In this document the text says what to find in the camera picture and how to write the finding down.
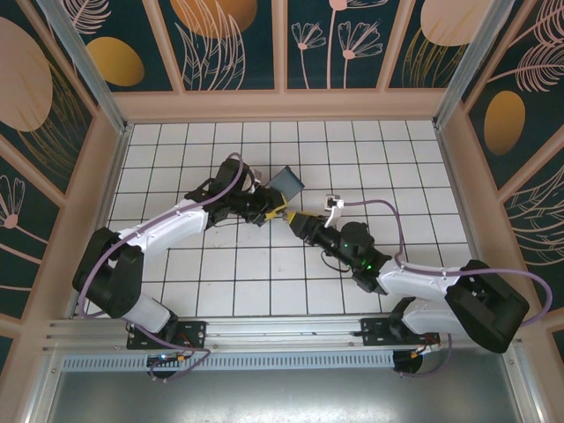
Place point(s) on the small circuit board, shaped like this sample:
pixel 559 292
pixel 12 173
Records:
pixel 165 358

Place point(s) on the Starry Night print box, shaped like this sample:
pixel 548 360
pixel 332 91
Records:
pixel 286 180

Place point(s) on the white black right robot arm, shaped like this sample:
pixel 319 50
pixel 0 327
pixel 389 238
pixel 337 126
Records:
pixel 414 284

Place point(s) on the silver key bunch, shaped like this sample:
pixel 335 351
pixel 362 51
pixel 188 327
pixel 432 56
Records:
pixel 286 216

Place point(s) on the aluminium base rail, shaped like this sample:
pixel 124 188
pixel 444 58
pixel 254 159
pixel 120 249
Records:
pixel 282 330

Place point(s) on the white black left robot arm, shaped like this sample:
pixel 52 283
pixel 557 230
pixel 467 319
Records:
pixel 176 224

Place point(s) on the aluminium frame post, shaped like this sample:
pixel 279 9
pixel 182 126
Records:
pixel 476 57
pixel 88 66

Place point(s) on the grey metal base sheet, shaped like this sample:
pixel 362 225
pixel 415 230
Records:
pixel 282 396

